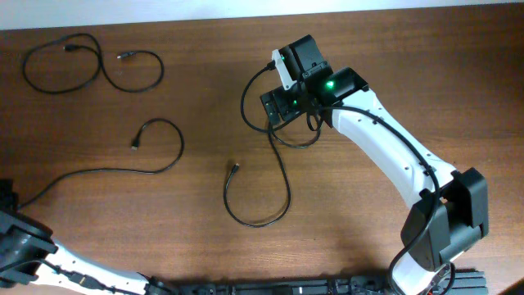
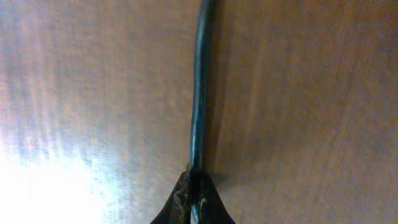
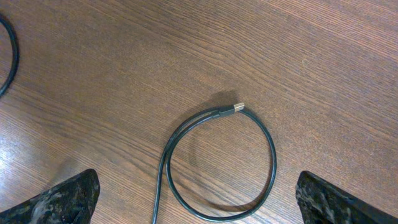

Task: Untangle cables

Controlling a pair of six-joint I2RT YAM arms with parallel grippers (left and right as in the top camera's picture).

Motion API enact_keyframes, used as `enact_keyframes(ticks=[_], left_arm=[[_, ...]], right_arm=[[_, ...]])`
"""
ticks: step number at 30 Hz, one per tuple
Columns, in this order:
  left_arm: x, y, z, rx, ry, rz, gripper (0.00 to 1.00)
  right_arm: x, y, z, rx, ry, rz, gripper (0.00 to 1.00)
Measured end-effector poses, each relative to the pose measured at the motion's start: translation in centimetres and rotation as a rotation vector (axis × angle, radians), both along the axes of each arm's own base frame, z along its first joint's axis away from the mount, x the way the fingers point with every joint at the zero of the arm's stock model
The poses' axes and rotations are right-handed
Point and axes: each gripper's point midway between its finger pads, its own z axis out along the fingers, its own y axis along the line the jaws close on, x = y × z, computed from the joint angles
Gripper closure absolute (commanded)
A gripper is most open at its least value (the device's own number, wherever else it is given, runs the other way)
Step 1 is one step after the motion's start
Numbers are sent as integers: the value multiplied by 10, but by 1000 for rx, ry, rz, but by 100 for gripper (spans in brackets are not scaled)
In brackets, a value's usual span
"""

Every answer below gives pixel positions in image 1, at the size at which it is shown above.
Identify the black USB cable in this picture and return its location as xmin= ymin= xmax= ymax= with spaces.
xmin=17 ymin=117 xmax=185 ymax=209
xmin=223 ymin=120 xmax=323 ymax=229
xmin=21 ymin=32 xmax=165 ymax=95

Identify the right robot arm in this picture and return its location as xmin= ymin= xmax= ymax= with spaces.
xmin=260 ymin=35 xmax=489 ymax=294

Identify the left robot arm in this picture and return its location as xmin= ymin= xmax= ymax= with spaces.
xmin=1 ymin=179 xmax=178 ymax=295

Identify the right camera cable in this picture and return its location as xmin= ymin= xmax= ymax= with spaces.
xmin=239 ymin=60 xmax=456 ymax=295

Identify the camera cable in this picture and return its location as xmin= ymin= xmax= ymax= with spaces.
xmin=239 ymin=60 xmax=456 ymax=295
xmin=36 ymin=257 xmax=144 ymax=295

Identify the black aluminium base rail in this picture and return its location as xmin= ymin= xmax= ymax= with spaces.
xmin=174 ymin=270 xmax=489 ymax=295

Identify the left camera cable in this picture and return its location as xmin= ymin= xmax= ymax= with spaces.
xmin=36 ymin=257 xmax=144 ymax=295

